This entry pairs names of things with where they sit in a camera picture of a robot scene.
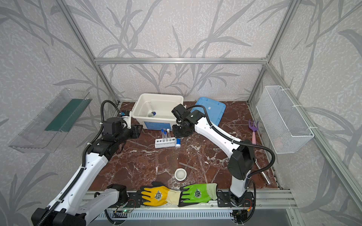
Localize white blue label bottle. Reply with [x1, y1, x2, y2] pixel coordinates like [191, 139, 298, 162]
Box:
[175, 138, 181, 148]

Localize white test tube rack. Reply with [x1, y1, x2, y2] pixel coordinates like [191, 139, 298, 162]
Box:
[155, 137, 176, 148]

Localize large white ceramic dish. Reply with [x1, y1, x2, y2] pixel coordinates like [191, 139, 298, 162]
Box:
[174, 168, 187, 181]

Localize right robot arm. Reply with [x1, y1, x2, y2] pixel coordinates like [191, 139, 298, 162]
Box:
[172, 104, 276, 199]

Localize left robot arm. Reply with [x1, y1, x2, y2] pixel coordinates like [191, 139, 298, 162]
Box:
[31, 100, 142, 226]

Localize white plastic storage bin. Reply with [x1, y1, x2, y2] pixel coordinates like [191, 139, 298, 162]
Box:
[132, 93, 184, 131]

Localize blue plastic bin lid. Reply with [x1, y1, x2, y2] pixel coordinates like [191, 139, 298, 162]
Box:
[196, 97, 226, 126]

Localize yellow work glove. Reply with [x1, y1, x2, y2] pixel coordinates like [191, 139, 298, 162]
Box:
[137, 181, 182, 207]

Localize green work glove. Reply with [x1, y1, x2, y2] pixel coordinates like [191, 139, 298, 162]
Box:
[178, 183, 217, 207]

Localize metal tongs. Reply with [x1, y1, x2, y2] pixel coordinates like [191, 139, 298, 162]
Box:
[255, 159, 271, 185]

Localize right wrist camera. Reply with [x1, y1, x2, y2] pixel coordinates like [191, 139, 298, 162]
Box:
[172, 104, 190, 125]

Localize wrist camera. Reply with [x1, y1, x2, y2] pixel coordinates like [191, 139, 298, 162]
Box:
[118, 110, 132, 129]
[172, 104, 190, 125]

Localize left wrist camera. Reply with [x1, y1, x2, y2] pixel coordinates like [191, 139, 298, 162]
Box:
[118, 110, 132, 129]

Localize aluminium frame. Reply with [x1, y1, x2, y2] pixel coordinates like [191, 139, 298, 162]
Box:
[56, 1, 362, 208]

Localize clear wall shelf green mat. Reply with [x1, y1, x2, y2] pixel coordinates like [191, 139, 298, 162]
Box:
[9, 88, 92, 153]

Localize white wire mesh basket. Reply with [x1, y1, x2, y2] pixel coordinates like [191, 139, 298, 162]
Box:
[256, 86, 314, 154]

